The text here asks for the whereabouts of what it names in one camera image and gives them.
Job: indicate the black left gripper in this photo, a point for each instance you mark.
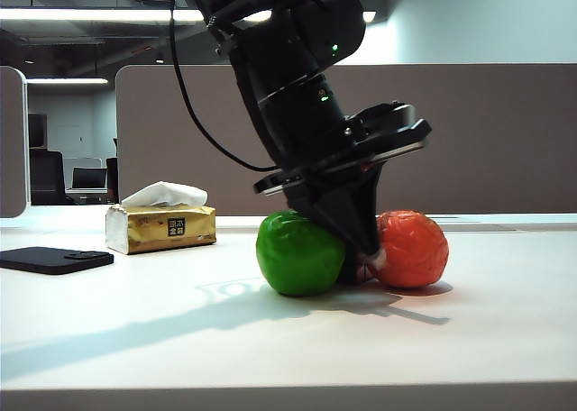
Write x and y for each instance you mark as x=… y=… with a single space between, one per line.
x=342 y=163

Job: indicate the green apple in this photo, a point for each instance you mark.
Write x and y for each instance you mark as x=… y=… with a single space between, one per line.
x=297 y=258

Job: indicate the wrinkled red-orange fruit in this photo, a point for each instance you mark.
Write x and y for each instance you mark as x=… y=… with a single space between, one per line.
x=414 y=253

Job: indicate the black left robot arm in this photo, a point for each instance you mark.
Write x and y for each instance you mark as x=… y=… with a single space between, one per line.
x=293 y=91

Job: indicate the Rubik's cube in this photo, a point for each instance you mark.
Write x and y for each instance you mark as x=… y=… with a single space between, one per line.
x=351 y=271

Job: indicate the wide brown desk partition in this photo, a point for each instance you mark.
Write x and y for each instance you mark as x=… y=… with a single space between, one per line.
x=451 y=136

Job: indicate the gold tissue pack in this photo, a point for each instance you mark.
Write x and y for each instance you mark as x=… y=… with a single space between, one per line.
x=149 y=231

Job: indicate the black office chair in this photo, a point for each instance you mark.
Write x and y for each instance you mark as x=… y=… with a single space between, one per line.
x=114 y=181
x=47 y=176

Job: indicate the dark background monitor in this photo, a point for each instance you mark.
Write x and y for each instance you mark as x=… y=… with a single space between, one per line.
x=90 y=178

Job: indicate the short ceiling light strip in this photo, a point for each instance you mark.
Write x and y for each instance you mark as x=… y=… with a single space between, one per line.
x=67 y=81

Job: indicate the dark background cabinet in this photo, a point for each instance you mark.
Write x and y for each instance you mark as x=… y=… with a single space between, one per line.
x=38 y=131

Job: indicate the long ceiling light strip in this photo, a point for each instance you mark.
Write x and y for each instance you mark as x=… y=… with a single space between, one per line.
x=90 y=15

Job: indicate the narrow brown desk partition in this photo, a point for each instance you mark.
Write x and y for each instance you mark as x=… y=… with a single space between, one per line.
x=11 y=149

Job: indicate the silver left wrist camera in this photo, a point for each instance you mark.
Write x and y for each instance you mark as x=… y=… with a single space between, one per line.
x=383 y=118

